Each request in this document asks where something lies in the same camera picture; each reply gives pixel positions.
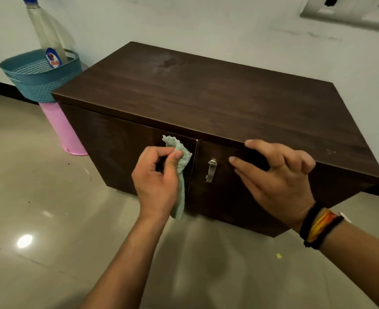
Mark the person's right hand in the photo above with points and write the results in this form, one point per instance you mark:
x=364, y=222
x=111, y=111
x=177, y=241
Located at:
x=282, y=189

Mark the person's left hand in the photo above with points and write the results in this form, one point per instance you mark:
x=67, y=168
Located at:
x=154, y=186

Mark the person's right middle finger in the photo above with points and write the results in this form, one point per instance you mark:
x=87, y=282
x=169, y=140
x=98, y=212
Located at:
x=266, y=149

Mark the person's right thumb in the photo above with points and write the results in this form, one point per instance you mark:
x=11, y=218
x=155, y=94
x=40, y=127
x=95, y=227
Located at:
x=245, y=185

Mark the person's left thumb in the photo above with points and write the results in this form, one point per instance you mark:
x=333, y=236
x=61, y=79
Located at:
x=173, y=164

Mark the light green cleaning cloth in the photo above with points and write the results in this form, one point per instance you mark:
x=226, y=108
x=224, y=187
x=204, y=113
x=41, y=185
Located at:
x=181, y=189

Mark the person's left forearm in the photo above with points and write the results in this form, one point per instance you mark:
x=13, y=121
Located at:
x=128, y=270

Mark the person's right forearm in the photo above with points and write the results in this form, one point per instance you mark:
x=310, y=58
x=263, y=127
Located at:
x=363, y=263

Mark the dark brown cabinet door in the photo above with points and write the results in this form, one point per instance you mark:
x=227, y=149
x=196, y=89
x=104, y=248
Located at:
x=221, y=202
x=112, y=147

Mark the black wristband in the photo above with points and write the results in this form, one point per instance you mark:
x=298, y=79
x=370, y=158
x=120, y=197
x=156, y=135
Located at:
x=310, y=220

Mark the dark brown wooden cabinet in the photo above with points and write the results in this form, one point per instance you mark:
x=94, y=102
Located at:
x=208, y=93

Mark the orange yellow thread wristband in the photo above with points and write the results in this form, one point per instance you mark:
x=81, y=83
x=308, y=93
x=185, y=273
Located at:
x=321, y=225

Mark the pink plastic bucket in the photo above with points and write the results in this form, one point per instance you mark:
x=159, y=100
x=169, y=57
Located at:
x=64, y=131

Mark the blue woven plastic basket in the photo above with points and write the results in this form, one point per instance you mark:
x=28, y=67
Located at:
x=38, y=83

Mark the clear spray bottle blue cap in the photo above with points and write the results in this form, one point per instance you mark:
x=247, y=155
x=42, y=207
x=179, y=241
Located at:
x=46, y=32

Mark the white wall switch panel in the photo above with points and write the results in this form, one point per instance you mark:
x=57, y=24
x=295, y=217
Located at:
x=347, y=9

